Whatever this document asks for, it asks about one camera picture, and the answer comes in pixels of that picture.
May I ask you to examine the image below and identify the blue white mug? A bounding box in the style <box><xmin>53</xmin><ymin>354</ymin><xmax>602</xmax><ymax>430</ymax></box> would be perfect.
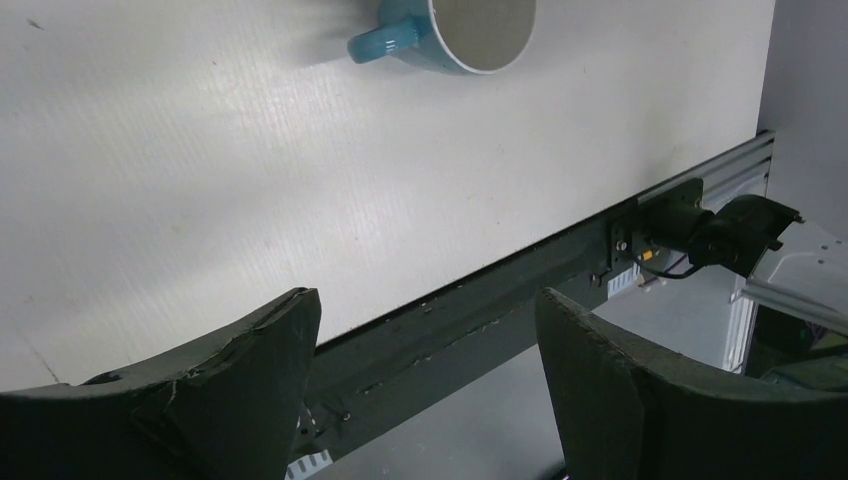
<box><xmin>347</xmin><ymin>0</ymin><xmax>537</xmax><ymax>75</ymax></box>

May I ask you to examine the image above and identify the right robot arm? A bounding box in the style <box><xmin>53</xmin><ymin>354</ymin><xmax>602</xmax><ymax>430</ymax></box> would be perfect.
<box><xmin>637</xmin><ymin>194</ymin><xmax>847</xmax><ymax>333</ymax></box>

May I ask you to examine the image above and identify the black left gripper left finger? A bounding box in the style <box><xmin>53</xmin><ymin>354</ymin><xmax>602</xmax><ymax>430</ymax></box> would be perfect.
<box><xmin>1</xmin><ymin>288</ymin><xmax>321</xmax><ymax>479</ymax></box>

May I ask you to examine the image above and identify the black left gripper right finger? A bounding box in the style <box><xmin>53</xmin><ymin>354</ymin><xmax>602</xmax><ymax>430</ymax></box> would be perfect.
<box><xmin>535</xmin><ymin>288</ymin><xmax>847</xmax><ymax>479</ymax></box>

